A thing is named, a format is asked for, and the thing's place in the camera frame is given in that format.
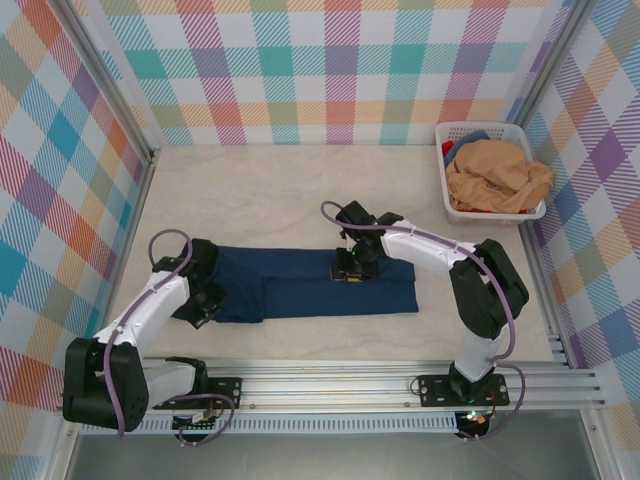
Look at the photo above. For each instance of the navy blue t-shirt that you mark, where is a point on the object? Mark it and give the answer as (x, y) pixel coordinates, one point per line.
(300, 295)

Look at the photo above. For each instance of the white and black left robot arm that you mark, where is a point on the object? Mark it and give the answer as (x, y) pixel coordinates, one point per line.
(145, 305)

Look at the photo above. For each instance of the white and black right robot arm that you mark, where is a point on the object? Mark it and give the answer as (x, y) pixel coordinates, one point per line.
(480, 290)

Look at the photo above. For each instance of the black control board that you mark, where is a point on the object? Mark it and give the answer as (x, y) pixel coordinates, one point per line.
(475, 422)
(195, 423)

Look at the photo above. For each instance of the tan t-shirt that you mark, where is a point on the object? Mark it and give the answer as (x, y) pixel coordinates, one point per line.
(495, 172)

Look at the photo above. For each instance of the teal blue t-shirt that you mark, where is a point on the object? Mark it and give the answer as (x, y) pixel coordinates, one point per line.
(472, 136)

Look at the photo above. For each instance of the white plastic laundry basket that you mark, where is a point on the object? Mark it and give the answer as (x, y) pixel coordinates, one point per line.
(505, 131)

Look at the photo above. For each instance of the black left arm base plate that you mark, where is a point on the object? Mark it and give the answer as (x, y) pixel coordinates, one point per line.
(227, 390)

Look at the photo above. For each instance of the aluminium side frame rail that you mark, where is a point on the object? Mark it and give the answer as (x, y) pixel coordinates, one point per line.
(135, 215)
(545, 300)

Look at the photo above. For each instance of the aluminium mounting rail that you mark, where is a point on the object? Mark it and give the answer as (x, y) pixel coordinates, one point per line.
(325, 387)

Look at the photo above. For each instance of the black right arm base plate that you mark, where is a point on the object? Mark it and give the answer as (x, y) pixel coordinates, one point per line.
(432, 390)

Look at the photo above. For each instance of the aluminium frame post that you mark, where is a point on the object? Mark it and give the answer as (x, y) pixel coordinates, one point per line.
(100, 75)
(550, 60)

